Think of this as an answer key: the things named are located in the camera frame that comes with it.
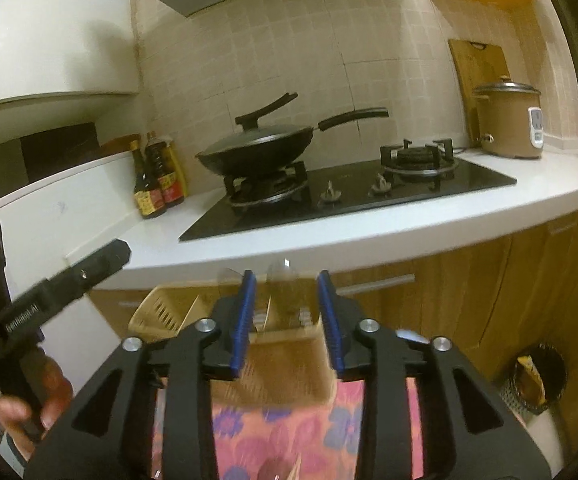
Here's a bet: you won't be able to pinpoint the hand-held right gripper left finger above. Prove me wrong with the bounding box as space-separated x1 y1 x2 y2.
24 269 258 480

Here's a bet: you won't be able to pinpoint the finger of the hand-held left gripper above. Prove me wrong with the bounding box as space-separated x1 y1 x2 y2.
0 239 133 357

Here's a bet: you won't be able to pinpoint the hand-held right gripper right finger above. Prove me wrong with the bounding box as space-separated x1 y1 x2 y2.
316 269 567 480

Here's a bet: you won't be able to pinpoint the beige plastic utensil basket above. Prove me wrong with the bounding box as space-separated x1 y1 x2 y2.
128 282 338 405

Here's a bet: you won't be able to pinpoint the person's left hand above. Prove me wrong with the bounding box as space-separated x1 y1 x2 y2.
0 352 76 462

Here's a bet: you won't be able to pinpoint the clear glass cup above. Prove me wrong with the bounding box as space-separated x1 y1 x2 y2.
267 258 316 328

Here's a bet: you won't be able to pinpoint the black glass gas stove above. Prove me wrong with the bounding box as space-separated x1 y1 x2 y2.
178 155 518 244

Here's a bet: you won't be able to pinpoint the floral tablecloth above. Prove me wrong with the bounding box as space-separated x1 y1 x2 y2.
150 375 426 480

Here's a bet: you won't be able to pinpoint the metal stove knob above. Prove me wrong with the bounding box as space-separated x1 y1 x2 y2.
318 180 343 204
370 173 395 197

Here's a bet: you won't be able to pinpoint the red label sauce bottle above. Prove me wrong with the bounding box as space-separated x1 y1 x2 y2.
145 132 186 209

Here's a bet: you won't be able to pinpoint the black burner grate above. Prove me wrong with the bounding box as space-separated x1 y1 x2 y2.
223 160 311 212
379 138 460 184

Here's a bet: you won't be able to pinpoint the yellow oil bottle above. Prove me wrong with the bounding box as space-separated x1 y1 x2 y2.
168 139 190 199

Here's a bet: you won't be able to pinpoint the black wok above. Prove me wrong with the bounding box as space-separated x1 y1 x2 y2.
195 107 391 179

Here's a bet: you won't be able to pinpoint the wooden lower cabinets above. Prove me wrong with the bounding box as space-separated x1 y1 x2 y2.
88 199 578 403

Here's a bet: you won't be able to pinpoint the black wok lid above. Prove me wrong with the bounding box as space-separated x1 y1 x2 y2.
203 92 316 158

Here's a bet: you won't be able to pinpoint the black mesh trash bin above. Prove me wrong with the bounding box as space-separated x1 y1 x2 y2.
498 342 568 417

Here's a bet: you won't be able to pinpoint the beige rice cooker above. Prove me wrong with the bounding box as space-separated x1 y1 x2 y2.
470 76 546 160

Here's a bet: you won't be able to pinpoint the wooden cutting board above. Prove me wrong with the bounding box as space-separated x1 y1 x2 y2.
448 38 511 149

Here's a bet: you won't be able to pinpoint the silver cabinet handle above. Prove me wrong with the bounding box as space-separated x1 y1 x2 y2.
335 273 417 297

